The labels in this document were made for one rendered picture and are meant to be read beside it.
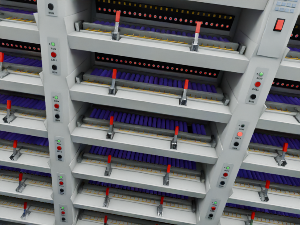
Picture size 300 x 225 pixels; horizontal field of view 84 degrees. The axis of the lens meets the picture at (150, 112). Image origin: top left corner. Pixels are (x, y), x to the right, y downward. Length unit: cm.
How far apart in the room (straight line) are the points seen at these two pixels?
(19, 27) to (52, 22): 12
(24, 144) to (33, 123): 18
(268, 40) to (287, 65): 11
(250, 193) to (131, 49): 80
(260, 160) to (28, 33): 98
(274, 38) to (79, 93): 67
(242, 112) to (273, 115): 13
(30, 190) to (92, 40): 80
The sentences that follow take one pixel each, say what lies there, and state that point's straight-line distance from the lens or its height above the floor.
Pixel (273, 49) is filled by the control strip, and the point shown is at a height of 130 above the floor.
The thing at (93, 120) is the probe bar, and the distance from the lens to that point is 77.
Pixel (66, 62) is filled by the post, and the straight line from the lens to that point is 68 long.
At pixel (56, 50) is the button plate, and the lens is 69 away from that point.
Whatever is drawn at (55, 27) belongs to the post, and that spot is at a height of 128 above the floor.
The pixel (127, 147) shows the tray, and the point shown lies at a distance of 71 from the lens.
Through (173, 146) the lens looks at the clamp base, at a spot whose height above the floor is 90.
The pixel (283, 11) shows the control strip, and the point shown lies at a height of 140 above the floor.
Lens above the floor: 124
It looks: 20 degrees down
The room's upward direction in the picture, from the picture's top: 8 degrees clockwise
